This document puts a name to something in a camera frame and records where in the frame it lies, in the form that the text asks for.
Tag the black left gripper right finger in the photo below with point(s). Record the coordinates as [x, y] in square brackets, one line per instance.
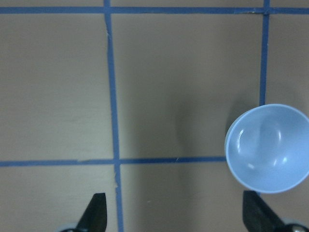
[257, 216]

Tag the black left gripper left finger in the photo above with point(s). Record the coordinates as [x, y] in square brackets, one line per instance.
[94, 218]

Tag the blue bowl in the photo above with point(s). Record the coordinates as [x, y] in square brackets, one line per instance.
[267, 148]

